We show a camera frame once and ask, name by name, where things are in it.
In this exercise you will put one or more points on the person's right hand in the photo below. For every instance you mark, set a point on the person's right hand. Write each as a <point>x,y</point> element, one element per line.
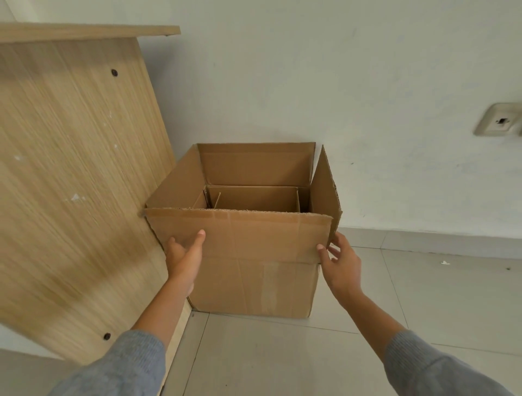
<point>343,271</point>

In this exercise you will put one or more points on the person's left hand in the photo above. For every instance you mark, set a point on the person's left hand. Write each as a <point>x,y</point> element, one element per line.
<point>182,261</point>

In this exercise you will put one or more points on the person's right thumb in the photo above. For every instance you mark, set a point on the person's right thumb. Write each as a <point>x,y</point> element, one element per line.
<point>322,256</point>

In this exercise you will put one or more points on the person's left thumb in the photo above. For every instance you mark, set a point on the person's left thumb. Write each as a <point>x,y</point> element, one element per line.
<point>196,246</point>

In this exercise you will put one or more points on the brown cardboard box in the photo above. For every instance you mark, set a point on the brown cardboard box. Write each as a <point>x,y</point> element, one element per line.
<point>253,261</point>

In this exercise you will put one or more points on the person's right forearm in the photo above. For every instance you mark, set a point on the person's right forearm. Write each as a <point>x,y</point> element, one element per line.
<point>412,351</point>

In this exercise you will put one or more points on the person's left forearm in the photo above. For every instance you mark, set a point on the person's left forearm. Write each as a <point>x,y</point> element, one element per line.
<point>134,346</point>

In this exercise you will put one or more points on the light wooden desk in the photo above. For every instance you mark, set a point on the light wooden desk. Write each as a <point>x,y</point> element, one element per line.
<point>69,183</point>

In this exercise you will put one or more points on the beige wall socket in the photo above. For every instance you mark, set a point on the beige wall socket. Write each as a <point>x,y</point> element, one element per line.
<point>499,120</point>

